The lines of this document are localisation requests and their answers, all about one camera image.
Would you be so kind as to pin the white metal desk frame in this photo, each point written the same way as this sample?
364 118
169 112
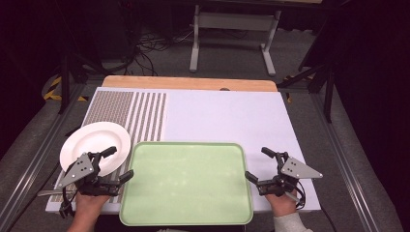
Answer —
235 21

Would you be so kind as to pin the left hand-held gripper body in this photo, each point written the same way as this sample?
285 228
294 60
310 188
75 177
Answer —
79 169

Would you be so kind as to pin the light green tray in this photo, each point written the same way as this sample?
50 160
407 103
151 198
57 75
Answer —
187 183

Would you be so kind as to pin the person's left hand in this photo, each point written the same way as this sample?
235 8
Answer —
87 208

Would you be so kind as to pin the yellow black hazard tape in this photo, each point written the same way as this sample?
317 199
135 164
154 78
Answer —
53 92

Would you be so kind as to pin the white round plate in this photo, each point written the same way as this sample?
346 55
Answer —
93 140

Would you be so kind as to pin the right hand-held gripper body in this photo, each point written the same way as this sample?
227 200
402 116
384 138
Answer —
298 170

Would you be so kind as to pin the brown striped placemat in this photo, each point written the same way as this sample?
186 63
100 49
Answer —
112 108

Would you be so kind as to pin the person's right hand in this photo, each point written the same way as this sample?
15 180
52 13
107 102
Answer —
283 204

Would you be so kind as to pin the white table mat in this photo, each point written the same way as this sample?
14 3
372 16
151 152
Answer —
225 119

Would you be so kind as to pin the aluminium floor rail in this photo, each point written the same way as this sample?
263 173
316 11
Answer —
348 167
35 167

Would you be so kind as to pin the black tripod stand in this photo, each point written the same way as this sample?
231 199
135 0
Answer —
66 80
328 90

